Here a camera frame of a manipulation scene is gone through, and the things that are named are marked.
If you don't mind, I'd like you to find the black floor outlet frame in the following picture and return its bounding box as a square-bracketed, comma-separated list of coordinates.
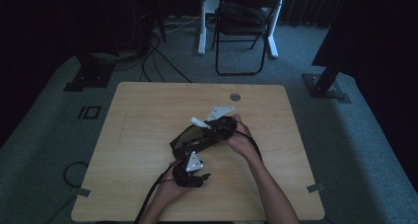
[77, 105, 103, 120]

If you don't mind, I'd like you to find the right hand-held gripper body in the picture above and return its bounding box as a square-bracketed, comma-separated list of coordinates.
[206, 106, 238, 141]

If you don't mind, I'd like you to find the black metal stand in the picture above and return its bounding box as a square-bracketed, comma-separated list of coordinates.
[63, 51, 116, 93]
[302, 51, 352, 105]

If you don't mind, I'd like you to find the black pencil case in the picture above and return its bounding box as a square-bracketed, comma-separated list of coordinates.
[169, 123, 229, 163]

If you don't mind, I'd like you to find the white floor cable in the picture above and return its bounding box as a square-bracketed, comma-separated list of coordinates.
[153, 15, 202, 35]

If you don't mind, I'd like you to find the black folding chair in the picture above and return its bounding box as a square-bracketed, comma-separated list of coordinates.
[211, 0, 281, 77]

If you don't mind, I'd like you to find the hand-held gripper cable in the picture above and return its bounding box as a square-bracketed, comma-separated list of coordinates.
[133, 160, 183, 224]
[230, 124, 264, 163]

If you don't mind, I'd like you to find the dark equipment with red light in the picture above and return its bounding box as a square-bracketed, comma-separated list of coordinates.
[130, 0, 166, 55]

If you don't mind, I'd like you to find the left hand-held gripper cable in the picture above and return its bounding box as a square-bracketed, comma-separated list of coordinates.
[133, 160, 183, 224]

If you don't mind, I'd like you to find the white desk leg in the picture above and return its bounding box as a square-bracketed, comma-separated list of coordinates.
[266, 0, 288, 59]
[197, 0, 209, 56]

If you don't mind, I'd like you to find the person's left hand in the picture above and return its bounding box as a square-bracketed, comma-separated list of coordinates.
[155, 168, 195, 205]

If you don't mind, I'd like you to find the dark pleated curtain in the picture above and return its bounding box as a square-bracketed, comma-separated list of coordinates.
[281, 0, 350, 29]

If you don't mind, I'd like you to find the right hand-held gripper cable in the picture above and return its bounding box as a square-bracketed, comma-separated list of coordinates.
[230, 124, 264, 163]

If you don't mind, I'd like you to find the looped black floor cable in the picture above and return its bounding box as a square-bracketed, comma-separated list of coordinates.
[62, 161, 90, 189]

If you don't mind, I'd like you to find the black curtain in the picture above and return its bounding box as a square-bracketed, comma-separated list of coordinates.
[311, 0, 418, 188]

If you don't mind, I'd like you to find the person's right hand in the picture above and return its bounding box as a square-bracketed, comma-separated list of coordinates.
[226, 113, 261, 160]

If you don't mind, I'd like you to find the dark bag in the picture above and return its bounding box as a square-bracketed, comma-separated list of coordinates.
[217, 0, 268, 27]

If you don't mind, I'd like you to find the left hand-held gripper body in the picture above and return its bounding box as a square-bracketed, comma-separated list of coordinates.
[173, 150, 211, 188]

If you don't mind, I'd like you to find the grey tape piece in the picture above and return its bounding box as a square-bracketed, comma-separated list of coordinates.
[69, 187, 93, 198]
[306, 183, 325, 194]

